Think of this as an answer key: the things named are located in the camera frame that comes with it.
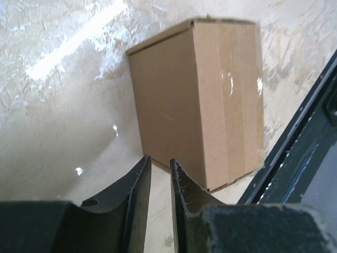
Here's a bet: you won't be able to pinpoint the brown cardboard express box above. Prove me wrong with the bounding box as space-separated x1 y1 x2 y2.
126 18 264 191

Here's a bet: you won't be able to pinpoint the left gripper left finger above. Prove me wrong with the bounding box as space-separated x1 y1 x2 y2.
1 157 151 252

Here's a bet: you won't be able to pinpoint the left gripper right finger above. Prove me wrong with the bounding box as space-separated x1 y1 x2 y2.
170 159 334 252

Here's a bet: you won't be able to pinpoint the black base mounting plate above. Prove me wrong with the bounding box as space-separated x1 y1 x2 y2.
257 76 337 205

